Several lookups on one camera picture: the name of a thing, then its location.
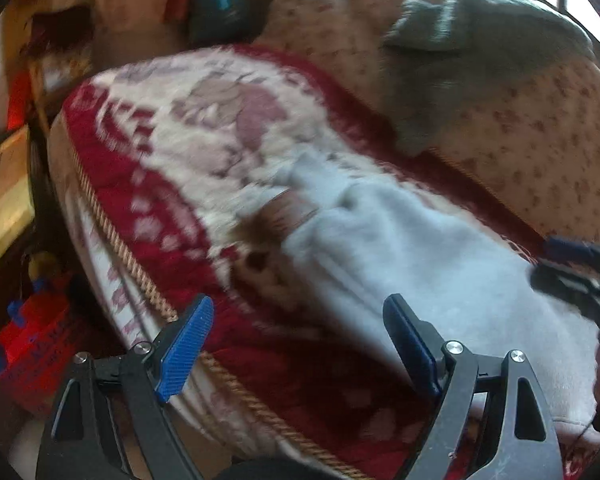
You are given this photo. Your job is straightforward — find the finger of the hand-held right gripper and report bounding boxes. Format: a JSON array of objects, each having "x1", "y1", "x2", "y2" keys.
[
  {"x1": 529, "y1": 263, "x2": 600, "y2": 328},
  {"x1": 543, "y1": 235, "x2": 600, "y2": 273}
]

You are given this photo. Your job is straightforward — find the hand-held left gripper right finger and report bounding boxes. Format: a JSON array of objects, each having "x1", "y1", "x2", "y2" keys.
[{"x1": 382, "y1": 293, "x2": 566, "y2": 480}]

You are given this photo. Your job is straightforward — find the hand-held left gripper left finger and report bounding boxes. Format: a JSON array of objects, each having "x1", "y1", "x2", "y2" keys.
[{"x1": 35, "y1": 294, "x2": 216, "y2": 480}]

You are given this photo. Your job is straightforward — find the pale blue pants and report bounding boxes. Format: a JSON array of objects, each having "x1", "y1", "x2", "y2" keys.
[{"x1": 279, "y1": 150, "x2": 600, "y2": 428}]

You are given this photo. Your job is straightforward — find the beige floral sofa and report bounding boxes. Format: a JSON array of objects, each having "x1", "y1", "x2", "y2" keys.
[{"x1": 250, "y1": 0, "x2": 600, "y2": 266}]

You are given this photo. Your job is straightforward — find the red plastic toy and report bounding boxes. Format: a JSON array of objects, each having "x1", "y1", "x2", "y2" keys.
[{"x1": 0, "y1": 280, "x2": 101, "y2": 416}]

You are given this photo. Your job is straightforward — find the red and white patterned blanket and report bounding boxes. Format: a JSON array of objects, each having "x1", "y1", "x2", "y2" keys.
[{"x1": 46, "y1": 43, "x2": 600, "y2": 480}]

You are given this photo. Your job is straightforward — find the grey cloth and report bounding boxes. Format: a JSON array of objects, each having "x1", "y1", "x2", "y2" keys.
[{"x1": 382, "y1": 0, "x2": 597, "y2": 157}]

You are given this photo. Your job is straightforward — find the yellow box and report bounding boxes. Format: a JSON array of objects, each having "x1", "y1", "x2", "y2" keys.
[{"x1": 0, "y1": 125, "x2": 36, "y2": 281}]

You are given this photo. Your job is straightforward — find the blue and dark bag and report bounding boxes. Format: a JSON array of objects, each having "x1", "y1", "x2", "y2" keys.
[{"x1": 187, "y1": 0, "x2": 253, "y2": 43}]

